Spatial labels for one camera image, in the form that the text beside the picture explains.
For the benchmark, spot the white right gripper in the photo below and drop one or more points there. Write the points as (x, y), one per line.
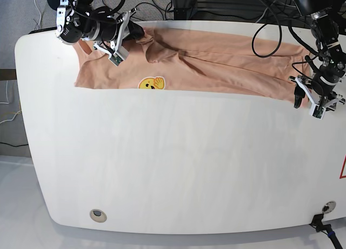
(114, 35)

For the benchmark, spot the table cable grommet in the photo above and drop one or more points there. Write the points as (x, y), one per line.
(329, 207)
(98, 216)

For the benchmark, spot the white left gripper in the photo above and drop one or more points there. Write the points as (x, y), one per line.
(306, 88)

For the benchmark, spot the black clamp mount with cable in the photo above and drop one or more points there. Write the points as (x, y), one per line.
(319, 226)

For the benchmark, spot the left table cable grommet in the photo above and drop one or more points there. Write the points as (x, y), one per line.
(98, 216)

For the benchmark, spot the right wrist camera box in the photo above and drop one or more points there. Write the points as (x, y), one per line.
(118, 55)

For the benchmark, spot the black aluminium frame post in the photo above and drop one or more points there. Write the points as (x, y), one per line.
(183, 9)

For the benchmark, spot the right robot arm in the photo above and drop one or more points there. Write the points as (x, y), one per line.
(76, 20)

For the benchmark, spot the peach pink T-shirt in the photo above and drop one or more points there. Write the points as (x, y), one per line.
(188, 60)

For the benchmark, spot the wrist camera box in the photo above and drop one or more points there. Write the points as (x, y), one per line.
(317, 111)
(118, 55)

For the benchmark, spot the right table cable grommet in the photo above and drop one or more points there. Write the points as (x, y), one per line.
(329, 207)

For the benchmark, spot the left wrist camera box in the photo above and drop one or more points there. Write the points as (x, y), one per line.
(317, 111)

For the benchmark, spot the black flat bar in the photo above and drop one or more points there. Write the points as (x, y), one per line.
(43, 30)

